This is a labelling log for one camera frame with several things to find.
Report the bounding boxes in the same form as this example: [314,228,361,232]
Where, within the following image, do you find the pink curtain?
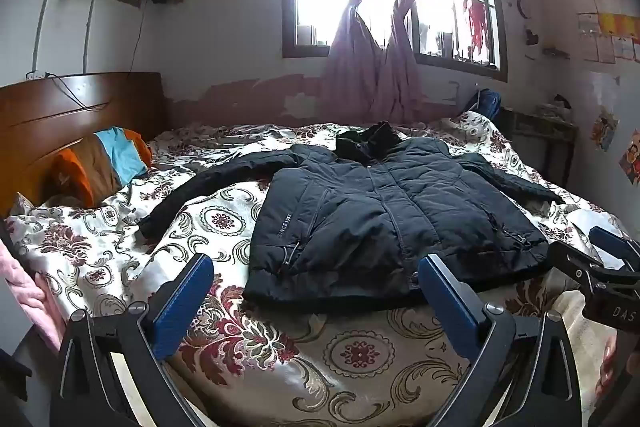
[385,0,476,122]
[315,0,396,122]

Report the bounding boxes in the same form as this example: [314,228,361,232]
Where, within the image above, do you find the red hanging garment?
[462,0,488,52]

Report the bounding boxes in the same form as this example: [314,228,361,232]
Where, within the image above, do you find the white wall papers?
[575,0,640,65]

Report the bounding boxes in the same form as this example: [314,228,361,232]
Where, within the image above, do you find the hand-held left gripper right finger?
[418,254,584,427]

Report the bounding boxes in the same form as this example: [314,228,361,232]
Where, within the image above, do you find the wooden headboard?
[0,72,168,218]

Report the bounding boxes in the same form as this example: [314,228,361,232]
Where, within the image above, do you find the dark blue padded jacket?
[137,121,566,315]

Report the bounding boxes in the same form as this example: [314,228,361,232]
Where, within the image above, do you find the floral bedspread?
[5,109,631,427]

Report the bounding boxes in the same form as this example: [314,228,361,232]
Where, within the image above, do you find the pink blanket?
[0,237,63,348]

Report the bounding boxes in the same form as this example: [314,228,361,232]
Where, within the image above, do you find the blue backpack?
[462,88,502,120]

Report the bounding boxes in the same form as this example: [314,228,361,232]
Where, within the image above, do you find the yellow wall poster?
[600,13,640,40]

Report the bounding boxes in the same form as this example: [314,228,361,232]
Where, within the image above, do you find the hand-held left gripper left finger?
[50,252,216,427]

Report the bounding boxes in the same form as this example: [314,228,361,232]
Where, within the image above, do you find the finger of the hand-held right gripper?
[547,240,607,284]
[588,226,640,269]

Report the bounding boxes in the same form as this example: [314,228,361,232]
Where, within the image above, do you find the cartoon wall sticker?
[592,107,619,152]
[619,129,640,186]

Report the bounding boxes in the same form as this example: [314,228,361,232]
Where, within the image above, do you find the black power cable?
[126,0,148,75]

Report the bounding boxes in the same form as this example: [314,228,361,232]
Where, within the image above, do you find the wooden side table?
[502,104,578,188]

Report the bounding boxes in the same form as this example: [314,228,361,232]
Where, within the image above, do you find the orange blue brown pillow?
[47,127,153,208]

